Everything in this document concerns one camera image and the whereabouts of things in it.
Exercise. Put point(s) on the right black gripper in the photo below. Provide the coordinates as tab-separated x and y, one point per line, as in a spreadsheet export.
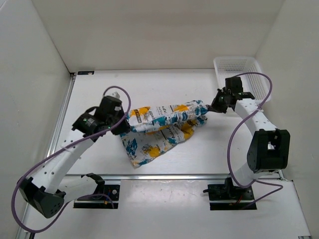
215	106

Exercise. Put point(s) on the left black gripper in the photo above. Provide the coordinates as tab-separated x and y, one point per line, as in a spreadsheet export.
125	127

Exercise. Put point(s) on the patterned white shorts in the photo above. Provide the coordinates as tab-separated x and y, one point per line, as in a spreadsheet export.
156	130

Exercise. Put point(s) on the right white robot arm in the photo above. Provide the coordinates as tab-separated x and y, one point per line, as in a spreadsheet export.
269	149

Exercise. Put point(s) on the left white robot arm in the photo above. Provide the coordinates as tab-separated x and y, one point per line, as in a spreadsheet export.
43	190

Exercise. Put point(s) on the white plastic basket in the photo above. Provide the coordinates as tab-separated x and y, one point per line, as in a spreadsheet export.
229	66

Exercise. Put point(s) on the black corner label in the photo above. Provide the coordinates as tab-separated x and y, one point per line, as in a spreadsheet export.
85	72

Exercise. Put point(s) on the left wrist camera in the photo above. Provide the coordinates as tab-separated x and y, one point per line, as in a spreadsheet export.
115	95

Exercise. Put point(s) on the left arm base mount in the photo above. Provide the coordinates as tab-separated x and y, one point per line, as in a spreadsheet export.
105	196

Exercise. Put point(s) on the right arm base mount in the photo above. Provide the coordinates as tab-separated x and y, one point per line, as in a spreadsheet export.
228	197

